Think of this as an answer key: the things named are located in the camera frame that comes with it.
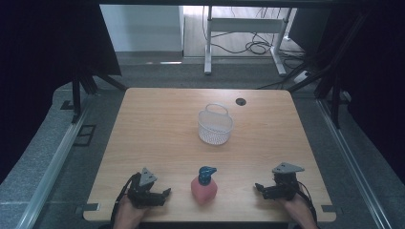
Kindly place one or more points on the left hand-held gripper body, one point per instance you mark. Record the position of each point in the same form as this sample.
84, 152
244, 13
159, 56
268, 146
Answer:
142, 191

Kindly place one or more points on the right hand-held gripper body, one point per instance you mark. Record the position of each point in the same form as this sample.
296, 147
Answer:
286, 184

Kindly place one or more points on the person's left hand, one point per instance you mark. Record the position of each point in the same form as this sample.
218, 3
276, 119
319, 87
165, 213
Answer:
128, 215

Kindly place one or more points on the pink bottle with blue pump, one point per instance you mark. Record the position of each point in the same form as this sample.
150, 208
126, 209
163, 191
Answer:
204, 189

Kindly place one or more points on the white plastic basket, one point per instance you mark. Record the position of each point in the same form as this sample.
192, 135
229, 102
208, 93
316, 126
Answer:
215, 127

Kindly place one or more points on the black tripod stand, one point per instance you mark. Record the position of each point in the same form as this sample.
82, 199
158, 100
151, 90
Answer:
334, 89
78, 92

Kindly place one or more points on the white power strip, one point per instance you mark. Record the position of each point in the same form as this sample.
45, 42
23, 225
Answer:
302, 77

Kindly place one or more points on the dark curtain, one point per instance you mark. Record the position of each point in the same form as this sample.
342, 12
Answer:
38, 79
379, 79

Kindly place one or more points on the white cabinet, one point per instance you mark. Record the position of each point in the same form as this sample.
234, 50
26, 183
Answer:
141, 28

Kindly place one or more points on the aluminium floor rail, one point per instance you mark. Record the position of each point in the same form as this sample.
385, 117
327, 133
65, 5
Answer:
350, 159
52, 171

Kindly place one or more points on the white metal desk frame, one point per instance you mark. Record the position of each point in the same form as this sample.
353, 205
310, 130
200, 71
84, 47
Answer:
242, 25

